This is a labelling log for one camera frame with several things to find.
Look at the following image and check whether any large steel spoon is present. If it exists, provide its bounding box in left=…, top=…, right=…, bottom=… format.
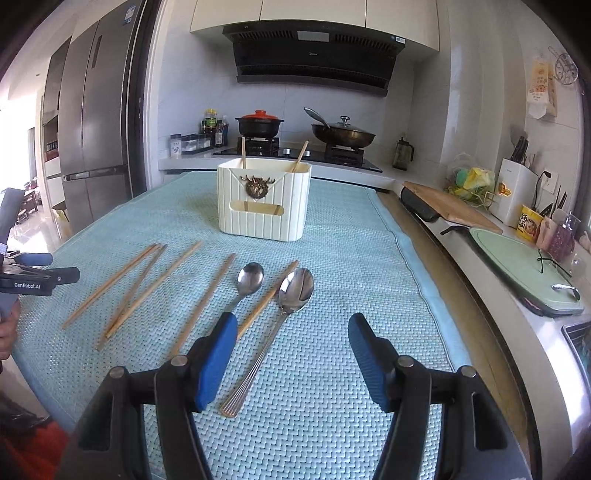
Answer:
left=220, top=267, right=315, bottom=419

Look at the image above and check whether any light blue woven mat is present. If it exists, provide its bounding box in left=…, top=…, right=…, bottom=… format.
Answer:
left=11, top=171, right=472, bottom=480

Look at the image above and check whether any white ribbed utensil holder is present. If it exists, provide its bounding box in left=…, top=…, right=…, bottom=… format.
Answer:
left=217, top=158, right=313, bottom=243

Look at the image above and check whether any black clay pot red lid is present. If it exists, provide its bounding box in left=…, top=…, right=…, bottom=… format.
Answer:
left=235, top=110, right=285, bottom=140

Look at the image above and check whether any hanging paper bag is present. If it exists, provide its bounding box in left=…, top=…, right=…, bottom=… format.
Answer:
left=526, top=56, right=559, bottom=119

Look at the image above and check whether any black glass gas cooktop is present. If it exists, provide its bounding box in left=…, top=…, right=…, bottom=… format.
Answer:
left=212, top=136, right=383, bottom=174

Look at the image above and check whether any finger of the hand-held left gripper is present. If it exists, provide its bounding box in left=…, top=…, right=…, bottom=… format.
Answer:
left=7, top=252, right=53, bottom=267
left=46, top=267, right=81, bottom=288

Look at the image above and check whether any bag of yellow green sponges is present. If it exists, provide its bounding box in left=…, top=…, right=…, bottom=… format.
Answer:
left=445, top=154, right=498, bottom=204

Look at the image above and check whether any person's left hand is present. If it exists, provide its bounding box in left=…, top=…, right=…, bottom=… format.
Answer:
left=0, top=300, right=22, bottom=361

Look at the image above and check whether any pale green cutting board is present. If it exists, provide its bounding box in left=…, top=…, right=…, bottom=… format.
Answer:
left=469, top=228, right=584, bottom=312

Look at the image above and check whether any yellow instant noodle cup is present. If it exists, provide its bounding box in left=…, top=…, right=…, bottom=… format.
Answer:
left=516, top=204, right=545, bottom=243

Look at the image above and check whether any built-in shelf cabinet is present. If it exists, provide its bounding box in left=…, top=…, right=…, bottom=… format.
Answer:
left=41, top=36, right=73, bottom=179

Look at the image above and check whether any black range hood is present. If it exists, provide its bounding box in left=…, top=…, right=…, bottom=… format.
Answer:
left=222, top=20, right=410, bottom=98

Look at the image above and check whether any hanging wire trivet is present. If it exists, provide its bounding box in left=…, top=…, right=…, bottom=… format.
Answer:
left=548, top=45, right=581, bottom=86

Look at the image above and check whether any white knife holder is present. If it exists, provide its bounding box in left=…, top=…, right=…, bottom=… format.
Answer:
left=489, top=158, right=539, bottom=227

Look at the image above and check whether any pink plastic container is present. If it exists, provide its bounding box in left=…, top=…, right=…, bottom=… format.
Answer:
left=537, top=216, right=576, bottom=260

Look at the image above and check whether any small steel spoon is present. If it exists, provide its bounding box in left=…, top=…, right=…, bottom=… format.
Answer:
left=221, top=261, right=266, bottom=324

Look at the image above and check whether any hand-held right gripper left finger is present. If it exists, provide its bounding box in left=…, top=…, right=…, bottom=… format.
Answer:
left=60, top=312, right=239, bottom=480

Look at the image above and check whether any black frying pan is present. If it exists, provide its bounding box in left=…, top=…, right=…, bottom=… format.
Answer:
left=399, top=186, right=443, bottom=223

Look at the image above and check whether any clear spice jar set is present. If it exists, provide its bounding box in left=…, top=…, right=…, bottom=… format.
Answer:
left=181, top=132, right=212, bottom=154

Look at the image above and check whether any dark water pitcher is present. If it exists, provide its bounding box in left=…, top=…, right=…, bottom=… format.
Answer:
left=392, top=136, right=414, bottom=172

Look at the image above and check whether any white wall cabinet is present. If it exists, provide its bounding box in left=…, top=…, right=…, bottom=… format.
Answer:
left=189, top=0, right=440, bottom=57

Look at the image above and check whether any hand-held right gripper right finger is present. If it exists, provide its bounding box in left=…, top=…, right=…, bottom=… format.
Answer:
left=348, top=313, right=532, bottom=480

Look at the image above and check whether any steel wok with glass lid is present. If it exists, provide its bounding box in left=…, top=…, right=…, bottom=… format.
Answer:
left=303, top=107, right=378, bottom=148

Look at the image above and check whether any steel sink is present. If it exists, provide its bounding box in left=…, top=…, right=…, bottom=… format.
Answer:
left=560, top=320, right=591, bottom=371

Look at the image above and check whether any wooden cutting board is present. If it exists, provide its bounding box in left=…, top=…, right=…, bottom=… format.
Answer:
left=403, top=181, right=503, bottom=234

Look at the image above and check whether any grey steel refrigerator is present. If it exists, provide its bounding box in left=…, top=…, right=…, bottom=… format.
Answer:
left=57, top=0, right=149, bottom=237

